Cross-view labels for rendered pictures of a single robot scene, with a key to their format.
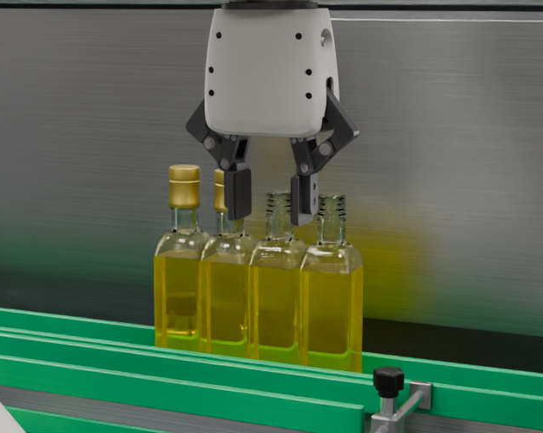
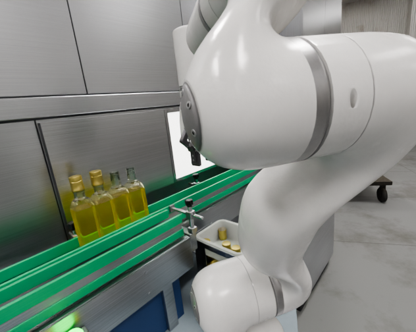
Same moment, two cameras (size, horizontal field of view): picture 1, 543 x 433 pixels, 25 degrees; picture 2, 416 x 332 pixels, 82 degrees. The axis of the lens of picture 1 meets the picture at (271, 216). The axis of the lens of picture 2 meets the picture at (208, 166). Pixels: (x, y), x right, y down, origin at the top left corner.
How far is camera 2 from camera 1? 0.97 m
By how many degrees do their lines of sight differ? 69
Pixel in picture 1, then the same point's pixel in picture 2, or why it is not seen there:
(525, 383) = (175, 196)
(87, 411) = (97, 275)
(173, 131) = (22, 172)
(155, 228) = (22, 213)
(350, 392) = (159, 217)
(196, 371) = (114, 239)
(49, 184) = not seen: outside the picture
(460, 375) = (162, 202)
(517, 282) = (154, 177)
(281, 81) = not seen: hidden behind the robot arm
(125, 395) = (112, 258)
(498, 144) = (143, 145)
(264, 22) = not seen: hidden behind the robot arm
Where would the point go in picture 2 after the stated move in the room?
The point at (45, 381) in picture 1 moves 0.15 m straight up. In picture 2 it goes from (75, 278) to (59, 222)
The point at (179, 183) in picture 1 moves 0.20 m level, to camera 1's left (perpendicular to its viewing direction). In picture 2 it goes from (79, 182) to (3, 213)
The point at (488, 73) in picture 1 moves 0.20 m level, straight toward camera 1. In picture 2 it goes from (137, 126) to (178, 124)
